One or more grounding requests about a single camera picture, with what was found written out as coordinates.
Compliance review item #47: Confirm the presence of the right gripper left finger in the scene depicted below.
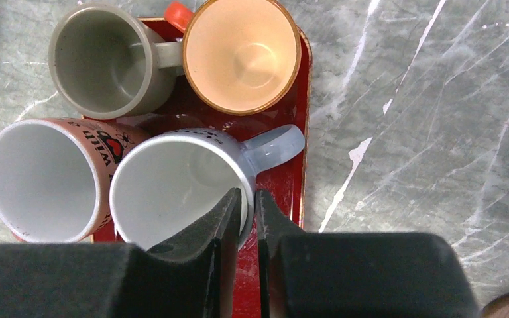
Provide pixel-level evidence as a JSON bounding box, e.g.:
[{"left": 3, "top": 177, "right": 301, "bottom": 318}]
[{"left": 0, "top": 189, "right": 242, "bottom": 317}]

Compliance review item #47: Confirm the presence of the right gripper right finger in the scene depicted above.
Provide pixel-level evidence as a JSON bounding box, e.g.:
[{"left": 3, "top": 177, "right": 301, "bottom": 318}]
[{"left": 255, "top": 190, "right": 480, "bottom": 317}]

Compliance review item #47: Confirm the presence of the dark blue white mug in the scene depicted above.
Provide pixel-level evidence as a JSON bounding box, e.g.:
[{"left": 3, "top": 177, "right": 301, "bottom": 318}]
[{"left": 109, "top": 129, "right": 301, "bottom": 249}]

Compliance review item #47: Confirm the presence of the orange red cup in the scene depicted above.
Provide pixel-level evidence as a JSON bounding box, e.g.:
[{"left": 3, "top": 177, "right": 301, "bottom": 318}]
[{"left": 164, "top": 0, "right": 302, "bottom": 116}]

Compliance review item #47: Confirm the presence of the grey olive cup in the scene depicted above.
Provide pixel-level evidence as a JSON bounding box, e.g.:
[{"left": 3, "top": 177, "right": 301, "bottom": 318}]
[{"left": 48, "top": 3, "right": 183, "bottom": 120}]

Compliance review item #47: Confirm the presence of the red tray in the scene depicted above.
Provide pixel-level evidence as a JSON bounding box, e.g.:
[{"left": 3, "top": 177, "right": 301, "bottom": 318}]
[{"left": 83, "top": 17, "right": 313, "bottom": 318}]

